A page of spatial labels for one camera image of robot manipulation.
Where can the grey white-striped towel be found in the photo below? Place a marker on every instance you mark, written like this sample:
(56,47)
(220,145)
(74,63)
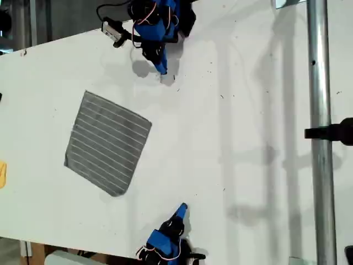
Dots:
(107,143)

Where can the white box under table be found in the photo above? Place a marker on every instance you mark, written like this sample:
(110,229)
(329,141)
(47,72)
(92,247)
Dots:
(63,259)

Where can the wooden table leg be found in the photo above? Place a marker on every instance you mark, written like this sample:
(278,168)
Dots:
(37,255)

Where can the dark round object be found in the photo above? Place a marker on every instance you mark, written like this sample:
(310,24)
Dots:
(4,22)

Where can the white table leg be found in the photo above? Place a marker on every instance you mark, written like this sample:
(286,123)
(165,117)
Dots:
(24,248)

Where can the black rounded object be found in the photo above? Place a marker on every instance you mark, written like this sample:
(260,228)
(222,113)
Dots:
(349,253)

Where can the yellow object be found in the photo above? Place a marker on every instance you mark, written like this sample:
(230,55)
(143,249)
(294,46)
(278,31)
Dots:
(2,176)

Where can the short black camera stalk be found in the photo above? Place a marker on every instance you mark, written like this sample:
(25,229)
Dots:
(122,37)

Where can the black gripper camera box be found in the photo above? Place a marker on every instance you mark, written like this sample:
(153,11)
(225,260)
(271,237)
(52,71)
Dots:
(111,27)
(199,256)

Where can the grey metal frame bar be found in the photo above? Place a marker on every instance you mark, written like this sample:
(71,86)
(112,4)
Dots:
(33,22)

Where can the steel post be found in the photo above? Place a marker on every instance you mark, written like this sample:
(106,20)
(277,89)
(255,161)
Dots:
(320,82)

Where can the black post clamp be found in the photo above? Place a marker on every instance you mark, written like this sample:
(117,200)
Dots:
(342,132)

